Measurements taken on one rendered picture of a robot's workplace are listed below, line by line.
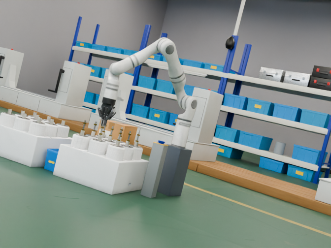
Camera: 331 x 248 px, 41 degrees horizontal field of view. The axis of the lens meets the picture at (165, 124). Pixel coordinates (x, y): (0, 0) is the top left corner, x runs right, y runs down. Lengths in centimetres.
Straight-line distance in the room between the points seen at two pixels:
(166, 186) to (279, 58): 862
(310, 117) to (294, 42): 457
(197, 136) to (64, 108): 194
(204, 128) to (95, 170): 225
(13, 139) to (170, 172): 96
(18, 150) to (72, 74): 306
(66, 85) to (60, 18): 465
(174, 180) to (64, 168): 68
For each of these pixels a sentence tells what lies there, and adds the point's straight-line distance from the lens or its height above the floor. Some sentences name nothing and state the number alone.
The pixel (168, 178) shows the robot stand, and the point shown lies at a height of 10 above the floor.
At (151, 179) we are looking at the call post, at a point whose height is 10.
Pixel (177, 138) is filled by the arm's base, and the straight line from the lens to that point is 278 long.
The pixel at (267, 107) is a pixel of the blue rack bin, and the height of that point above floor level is 91.
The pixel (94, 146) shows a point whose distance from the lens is 250.
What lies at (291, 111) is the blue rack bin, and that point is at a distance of 689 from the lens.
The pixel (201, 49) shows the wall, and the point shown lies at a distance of 1212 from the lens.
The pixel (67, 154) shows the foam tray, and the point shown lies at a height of 14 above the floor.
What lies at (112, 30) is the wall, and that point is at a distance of 1143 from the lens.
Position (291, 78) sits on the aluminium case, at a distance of 699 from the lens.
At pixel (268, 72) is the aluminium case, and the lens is 714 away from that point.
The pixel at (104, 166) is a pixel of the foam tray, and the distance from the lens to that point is 243.
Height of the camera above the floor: 52
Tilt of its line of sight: 2 degrees down
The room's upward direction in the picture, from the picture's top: 14 degrees clockwise
